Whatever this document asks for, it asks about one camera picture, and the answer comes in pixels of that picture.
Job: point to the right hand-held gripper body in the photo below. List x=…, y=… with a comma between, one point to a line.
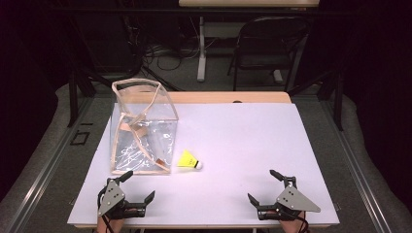
x=293, y=200

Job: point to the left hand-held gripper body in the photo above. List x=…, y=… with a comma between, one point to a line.
x=111, y=195

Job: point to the person's right hand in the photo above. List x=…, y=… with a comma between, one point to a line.
x=293, y=226

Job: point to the person's left hand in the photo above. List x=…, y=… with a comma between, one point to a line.
x=110, y=226

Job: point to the clear bag with beige trim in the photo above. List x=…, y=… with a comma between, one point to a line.
x=145, y=142

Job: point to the white table board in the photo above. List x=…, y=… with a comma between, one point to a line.
x=243, y=145

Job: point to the yellow shuttlecock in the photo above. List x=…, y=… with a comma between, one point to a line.
x=188, y=159

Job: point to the wooden table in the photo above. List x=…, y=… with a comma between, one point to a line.
x=226, y=97

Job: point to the black metal stand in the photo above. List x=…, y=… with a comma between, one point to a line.
x=74, y=97
x=338, y=100

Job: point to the black folding chair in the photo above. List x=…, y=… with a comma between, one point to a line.
x=268, y=35

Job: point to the white-legged desk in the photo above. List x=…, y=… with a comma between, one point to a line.
x=201, y=48

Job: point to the metal frame rail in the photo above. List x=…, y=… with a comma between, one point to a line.
x=353, y=161
x=48, y=165

